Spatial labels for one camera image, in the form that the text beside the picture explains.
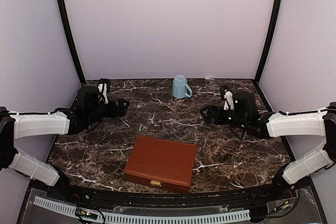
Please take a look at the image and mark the light blue faceted mug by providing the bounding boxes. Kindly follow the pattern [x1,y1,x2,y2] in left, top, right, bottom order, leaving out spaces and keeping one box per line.
[172,74,193,99]

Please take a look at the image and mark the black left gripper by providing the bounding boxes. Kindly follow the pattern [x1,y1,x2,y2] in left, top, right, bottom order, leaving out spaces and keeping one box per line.
[86,99,129,125]

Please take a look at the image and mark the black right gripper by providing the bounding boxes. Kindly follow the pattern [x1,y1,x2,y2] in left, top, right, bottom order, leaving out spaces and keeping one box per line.
[201,104,249,130]

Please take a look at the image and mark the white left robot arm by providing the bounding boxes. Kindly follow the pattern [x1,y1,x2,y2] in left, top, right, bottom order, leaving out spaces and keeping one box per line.
[1,79,130,201]

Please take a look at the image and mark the red jewelry box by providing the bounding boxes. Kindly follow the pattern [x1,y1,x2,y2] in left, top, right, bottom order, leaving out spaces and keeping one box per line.
[123,135,196,194]

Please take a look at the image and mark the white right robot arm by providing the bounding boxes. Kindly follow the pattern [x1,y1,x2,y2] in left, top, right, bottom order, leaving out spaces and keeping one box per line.
[200,86,335,200]

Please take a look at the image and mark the white perforated cable rail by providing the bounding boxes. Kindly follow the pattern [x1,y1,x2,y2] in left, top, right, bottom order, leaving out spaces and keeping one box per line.
[33,196,250,223]

